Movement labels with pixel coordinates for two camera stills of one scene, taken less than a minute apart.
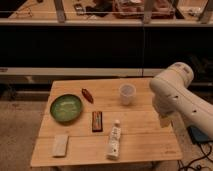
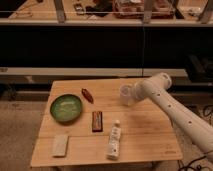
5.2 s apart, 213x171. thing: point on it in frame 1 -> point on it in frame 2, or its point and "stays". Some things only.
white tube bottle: [113, 149] stays
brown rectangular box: [97, 121] stays
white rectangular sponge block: [60, 144] stays
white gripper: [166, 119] -> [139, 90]
